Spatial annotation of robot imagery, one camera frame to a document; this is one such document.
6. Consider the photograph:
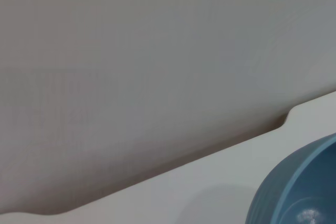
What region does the blue bowl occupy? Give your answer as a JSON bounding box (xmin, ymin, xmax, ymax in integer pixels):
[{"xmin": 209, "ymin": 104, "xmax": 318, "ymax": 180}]
[{"xmin": 245, "ymin": 132, "xmax": 336, "ymax": 224}]

